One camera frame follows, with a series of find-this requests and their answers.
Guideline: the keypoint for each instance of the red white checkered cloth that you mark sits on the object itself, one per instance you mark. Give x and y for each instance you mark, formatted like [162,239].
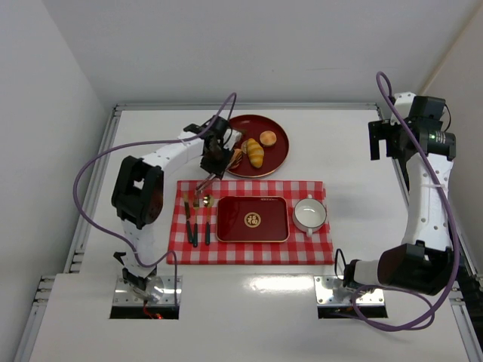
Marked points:
[298,249]

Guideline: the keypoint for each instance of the gold knife green handle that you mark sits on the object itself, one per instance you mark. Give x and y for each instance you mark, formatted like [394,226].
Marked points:
[188,216]

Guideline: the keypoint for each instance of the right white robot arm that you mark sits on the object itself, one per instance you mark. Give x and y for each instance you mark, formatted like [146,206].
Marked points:
[424,260]

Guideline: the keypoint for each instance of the white two-handled bowl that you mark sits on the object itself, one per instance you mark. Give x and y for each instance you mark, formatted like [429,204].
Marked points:
[309,215]

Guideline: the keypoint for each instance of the round flat bun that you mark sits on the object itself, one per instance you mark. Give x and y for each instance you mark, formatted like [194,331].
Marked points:
[268,138]

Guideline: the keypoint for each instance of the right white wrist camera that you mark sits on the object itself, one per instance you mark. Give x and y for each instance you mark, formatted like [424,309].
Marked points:
[403,103]

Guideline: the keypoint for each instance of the small round cookie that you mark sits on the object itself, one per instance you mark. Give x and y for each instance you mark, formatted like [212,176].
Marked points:
[244,147]

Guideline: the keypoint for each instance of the metal base plate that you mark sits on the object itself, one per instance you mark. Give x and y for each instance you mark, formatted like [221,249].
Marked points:
[329,292]
[160,292]

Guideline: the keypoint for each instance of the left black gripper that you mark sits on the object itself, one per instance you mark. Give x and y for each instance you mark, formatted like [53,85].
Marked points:
[213,166]

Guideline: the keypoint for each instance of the gold spoon green handle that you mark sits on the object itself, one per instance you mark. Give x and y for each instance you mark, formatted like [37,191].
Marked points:
[208,202]

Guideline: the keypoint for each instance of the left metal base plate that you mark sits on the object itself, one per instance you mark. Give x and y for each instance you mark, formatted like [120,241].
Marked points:
[160,292]

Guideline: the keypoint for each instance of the round red plate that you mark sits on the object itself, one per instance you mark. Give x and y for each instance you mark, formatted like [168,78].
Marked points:
[274,156]

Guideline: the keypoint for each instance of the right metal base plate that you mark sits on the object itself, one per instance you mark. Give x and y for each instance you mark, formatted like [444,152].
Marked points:
[329,292]

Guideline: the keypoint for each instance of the rectangular red tray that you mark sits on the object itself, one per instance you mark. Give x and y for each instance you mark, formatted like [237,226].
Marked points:
[252,219]

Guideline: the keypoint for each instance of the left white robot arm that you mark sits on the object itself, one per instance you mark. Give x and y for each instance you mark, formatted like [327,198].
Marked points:
[138,195]

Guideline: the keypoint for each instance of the gold fork green handle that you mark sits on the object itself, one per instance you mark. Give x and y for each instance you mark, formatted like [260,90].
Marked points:
[195,205]

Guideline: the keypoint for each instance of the round sesame bun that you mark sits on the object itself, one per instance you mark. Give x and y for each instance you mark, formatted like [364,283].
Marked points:
[237,158]

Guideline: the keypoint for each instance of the metal tongs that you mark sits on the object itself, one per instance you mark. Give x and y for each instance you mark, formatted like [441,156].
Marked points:
[205,183]

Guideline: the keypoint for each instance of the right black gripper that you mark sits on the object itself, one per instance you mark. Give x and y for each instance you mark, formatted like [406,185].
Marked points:
[376,139]

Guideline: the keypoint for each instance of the striped orange bread roll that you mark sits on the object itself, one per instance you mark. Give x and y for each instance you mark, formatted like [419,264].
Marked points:
[255,153]

